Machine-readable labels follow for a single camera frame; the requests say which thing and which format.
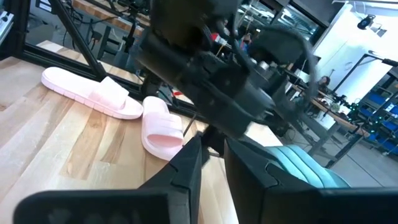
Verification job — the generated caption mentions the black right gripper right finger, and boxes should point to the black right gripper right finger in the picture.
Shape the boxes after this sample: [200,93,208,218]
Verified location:
[223,138,398,224]

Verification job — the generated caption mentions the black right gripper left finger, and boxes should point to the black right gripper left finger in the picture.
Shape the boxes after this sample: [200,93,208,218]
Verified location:
[12,133,203,224]

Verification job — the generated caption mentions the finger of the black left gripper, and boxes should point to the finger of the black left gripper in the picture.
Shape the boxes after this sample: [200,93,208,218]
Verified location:
[200,123,225,158]

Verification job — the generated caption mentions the pink foam slide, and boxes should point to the pink foam slide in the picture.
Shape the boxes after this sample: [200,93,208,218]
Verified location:
[141,95,185,162]
[40,66,145,121]

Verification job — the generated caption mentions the green foam slide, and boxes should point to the green foam slide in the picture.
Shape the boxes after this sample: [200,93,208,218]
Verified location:
[266,144,351,189]

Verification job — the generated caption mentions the person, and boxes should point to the person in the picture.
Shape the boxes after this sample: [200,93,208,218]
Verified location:
[316,75,332,94]

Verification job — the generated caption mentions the wooden desk metal legs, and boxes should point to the wooden desk metal legs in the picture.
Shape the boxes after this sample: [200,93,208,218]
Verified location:
[290,83,371,169]

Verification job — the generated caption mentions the blue bin storage rack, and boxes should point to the blue bin storage rack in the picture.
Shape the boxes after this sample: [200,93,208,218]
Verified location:
[357,88,398,155]

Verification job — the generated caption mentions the black ceiling spotlight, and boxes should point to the black ceiling spotlight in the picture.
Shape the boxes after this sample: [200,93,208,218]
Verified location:
[356,14,376,31]

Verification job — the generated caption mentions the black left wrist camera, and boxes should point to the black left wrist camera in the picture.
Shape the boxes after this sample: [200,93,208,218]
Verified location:
[250,29,304,63]

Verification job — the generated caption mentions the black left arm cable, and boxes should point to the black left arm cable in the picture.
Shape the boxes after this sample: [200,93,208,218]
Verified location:
[292,29,318,108]

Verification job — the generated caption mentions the wooden workbench black frame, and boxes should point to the wooden workbench black frame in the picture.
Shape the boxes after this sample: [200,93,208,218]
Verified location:
[71,0,150,37]

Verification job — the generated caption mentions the black aluminium table frame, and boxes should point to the black aluminium table frame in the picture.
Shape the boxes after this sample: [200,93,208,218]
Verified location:
[0,0,218,125]

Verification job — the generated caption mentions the silver aluminium rail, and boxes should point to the silver aluminium rail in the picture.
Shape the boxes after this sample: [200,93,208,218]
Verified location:
[0,11,15,46]

